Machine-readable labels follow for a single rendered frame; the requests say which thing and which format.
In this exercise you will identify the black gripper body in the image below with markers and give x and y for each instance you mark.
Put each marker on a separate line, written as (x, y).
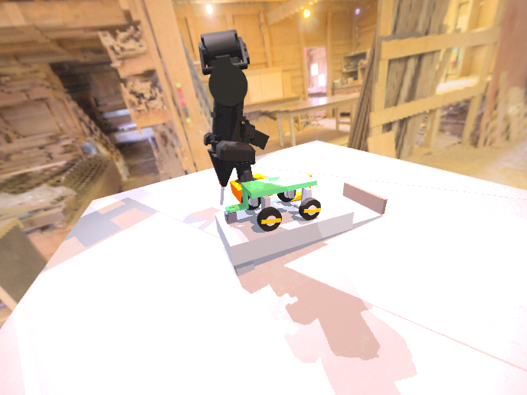
(225, 137)

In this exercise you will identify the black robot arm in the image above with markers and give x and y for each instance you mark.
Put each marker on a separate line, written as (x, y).
(223, 51)

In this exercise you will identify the light grey ramp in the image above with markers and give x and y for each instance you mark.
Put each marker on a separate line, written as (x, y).
(245, 241)

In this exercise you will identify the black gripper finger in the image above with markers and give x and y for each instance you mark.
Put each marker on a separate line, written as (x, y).
(210, 152)
(224, 169)

